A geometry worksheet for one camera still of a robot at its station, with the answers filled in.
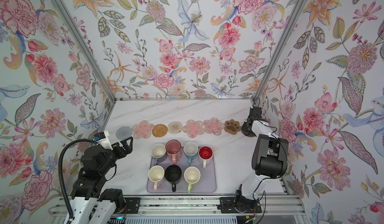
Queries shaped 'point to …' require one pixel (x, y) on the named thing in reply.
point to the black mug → (173, 173)
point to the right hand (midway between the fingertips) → (250, 128)
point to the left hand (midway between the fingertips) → (129, 141)
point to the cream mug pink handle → (156, 174)
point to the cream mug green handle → (192, 175)
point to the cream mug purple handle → (158, 152)
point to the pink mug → (173, 150)
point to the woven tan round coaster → (159, 130)
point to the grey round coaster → (123, 132)
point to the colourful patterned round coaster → (175, 127)
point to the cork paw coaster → (232, 126)
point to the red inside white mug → (205, 155)
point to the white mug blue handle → (190, 150)
